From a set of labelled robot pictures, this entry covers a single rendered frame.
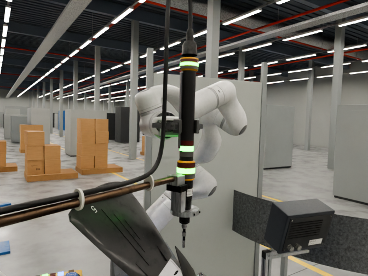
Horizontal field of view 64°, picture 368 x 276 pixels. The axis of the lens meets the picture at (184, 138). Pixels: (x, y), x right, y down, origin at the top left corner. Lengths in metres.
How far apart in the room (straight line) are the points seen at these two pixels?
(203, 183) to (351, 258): 1.45
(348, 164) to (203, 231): 4.82
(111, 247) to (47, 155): 7.66
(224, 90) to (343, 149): 6.20
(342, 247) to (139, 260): 2.05
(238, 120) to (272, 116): 9.45
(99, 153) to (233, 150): 6.53
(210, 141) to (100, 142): 7.70
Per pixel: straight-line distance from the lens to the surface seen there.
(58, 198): 0.46
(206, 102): 1.03
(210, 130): 1.33
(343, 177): 7.26
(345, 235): 2.53
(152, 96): 0.89
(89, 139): 8.85
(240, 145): 2.89
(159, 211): 1.45
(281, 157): 11.19
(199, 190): 1.45
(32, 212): 0.45
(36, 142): 8.19
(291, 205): 1.39
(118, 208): 0.69
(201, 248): 2.95
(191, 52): 0.69
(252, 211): 2.77
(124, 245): 0.65
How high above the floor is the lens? 1.60
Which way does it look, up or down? 3 degrees down
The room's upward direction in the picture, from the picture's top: 2 degrees clockwise
